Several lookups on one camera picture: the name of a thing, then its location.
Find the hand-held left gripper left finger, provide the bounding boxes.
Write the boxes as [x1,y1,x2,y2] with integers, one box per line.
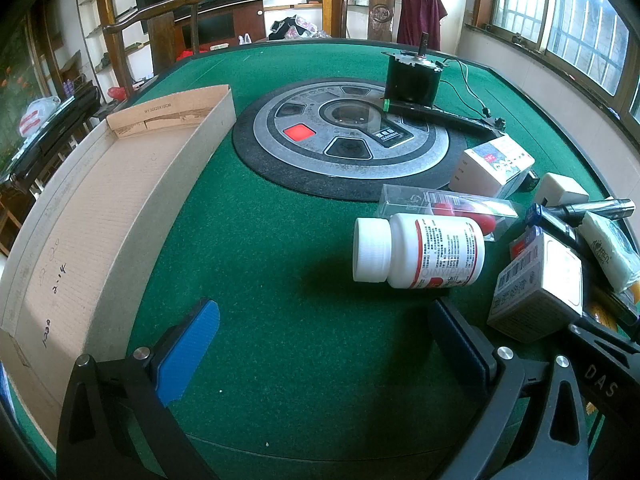
[56,297,221,480]

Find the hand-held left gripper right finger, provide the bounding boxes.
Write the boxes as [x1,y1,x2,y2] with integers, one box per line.
[427,297,591,480]

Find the small white barcode box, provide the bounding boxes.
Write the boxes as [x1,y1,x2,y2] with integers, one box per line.
[486,227,586,345]

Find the white pill bottle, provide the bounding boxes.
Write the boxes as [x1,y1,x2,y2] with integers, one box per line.
[352,212,487,290]

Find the white green tissue pack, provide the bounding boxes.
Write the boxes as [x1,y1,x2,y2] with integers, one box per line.
[577,210,640,295]

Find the clear plastic box red pieces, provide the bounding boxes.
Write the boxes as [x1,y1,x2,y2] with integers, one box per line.
[377,184,521,243]

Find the black pen light tip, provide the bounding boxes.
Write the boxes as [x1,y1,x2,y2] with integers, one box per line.
[550,199,636,220]

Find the white medicine box dark print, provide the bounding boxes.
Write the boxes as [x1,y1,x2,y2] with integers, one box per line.
[448,134,536,200]

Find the shallow cardboard box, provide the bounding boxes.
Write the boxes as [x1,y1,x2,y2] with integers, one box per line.
[0,84,237,453]

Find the white charger adapter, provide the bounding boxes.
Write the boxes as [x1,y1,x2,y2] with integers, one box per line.
[534,172,591,208]

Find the round mahjong table centre panel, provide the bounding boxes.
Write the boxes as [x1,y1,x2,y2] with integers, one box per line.
[232,78,493,202]

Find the black curved bar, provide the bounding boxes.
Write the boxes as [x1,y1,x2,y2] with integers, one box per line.
[385,99,506,136]

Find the black keyboard piano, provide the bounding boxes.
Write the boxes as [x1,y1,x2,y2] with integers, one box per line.
[0,85,101,196]

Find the black electric motor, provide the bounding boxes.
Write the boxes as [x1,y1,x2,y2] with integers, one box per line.
[385,34,446,107]

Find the white plastic bag red print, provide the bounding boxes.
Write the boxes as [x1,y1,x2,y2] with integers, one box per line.
[19,97,62,137]

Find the wooden armchair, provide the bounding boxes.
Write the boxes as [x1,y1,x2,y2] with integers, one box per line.
[102,0,208,98]

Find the wooden television cabinet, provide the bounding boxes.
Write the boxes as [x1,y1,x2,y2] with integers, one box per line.
[145,0,266,56]

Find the maroon shirt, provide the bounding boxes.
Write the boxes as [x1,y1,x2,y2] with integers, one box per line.
[397,0,448,52]

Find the pile of clothes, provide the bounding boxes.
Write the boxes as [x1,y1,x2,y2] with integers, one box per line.
[268,16,331,42]

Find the wooden armchair carved back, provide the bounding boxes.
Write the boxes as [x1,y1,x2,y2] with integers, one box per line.
[334,0,406,43]

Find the barred window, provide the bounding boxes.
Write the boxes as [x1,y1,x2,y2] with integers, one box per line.
[487,0,640,126]

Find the thin motor cable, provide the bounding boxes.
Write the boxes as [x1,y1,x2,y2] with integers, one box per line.
[440,57,506,128]

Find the green floral wall painting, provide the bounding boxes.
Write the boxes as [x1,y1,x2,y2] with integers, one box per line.
[0,20,46,161]

